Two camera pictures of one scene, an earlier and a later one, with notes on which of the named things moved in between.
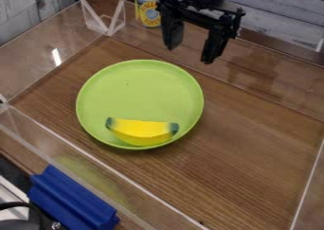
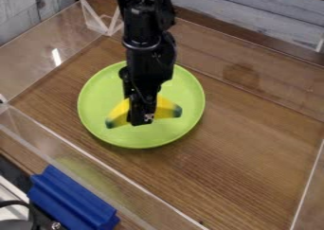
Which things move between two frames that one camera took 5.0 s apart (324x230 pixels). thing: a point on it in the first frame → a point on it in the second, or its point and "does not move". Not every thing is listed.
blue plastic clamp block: [65, 204] does not move
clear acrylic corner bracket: [105, 25] does not move
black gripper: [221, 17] → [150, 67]
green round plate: [138, 90] does not move
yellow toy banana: [142, 132] → [166, 109]
